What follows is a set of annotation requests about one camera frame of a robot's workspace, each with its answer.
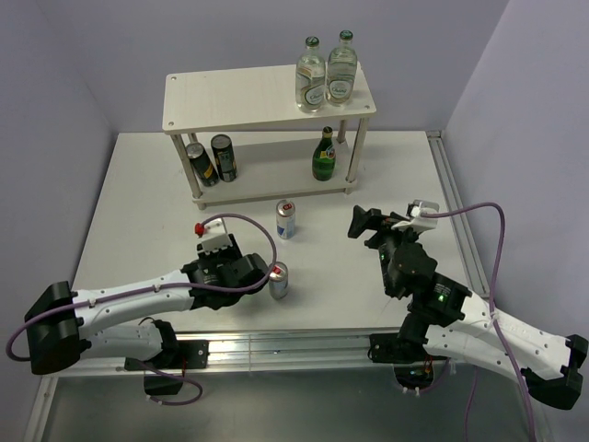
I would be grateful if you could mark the aluminium front rail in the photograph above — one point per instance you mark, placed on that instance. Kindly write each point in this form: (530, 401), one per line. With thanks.
(240, 352)

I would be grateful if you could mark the silver blue can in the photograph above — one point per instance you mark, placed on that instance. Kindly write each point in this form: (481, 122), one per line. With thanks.
(285, 219)

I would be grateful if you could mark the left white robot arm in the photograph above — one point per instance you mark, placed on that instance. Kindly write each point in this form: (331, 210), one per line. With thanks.
(65, 326)

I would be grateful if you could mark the beige two-tier shelf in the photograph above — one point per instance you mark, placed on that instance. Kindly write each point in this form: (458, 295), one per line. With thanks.
(256, 108)

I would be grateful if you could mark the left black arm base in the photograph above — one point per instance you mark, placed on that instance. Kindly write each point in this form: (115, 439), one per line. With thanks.
(166, 374)

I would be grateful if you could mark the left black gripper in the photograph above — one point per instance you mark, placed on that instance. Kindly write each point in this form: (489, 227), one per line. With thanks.
(234, 251)

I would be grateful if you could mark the black yellow can left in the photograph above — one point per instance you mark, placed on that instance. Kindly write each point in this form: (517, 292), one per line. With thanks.
(202, 164)

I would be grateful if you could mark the black green can right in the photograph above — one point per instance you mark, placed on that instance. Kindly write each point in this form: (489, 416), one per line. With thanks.
(224, 157)

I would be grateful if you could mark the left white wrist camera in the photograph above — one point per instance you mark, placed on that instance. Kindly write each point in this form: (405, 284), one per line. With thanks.
(212, 236)

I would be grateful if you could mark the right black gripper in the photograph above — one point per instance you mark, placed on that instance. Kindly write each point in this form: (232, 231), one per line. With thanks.
(371, 219)

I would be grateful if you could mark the green bottle red label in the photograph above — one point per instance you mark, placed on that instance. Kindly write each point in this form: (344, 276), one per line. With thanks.
(324, 157)

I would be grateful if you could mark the silver can red tab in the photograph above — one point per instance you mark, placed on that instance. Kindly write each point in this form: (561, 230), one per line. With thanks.
(278, 281)

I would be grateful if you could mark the clear glass bottle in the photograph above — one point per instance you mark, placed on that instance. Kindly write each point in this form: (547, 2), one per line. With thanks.
(310, 77)
(341, 70)

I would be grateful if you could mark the aluminium side rail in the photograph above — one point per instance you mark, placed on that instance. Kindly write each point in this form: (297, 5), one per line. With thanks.
(475, 274)

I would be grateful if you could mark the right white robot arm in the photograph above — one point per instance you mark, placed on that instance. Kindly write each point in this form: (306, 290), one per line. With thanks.
(447, 319)

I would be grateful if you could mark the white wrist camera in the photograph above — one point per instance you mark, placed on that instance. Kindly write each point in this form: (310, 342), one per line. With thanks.
(416, 217)
(212, 236)

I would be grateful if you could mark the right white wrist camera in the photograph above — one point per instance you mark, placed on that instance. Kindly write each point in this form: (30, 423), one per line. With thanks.
(416, 217)

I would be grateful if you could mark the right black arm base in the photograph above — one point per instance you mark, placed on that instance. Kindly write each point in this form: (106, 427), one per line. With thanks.
(415, 371)

